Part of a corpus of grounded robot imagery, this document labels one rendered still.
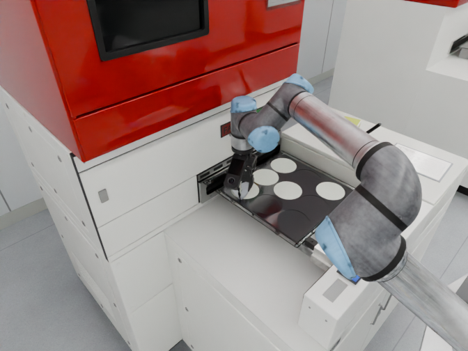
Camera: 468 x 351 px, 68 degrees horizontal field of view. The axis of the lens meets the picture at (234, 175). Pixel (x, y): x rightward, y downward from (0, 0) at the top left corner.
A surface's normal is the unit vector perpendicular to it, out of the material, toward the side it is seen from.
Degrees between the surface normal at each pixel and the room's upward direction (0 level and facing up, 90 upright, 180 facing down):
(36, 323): 0
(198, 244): 0
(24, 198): 90
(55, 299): 0
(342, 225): 45
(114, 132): 90
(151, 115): 90
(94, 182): 90
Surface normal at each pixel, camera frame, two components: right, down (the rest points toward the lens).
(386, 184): -0.42, -0.45
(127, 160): 0.70, 0.44
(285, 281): 0.00, -0.79
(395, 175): -0.19, -0.48
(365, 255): -0.11, 0.35
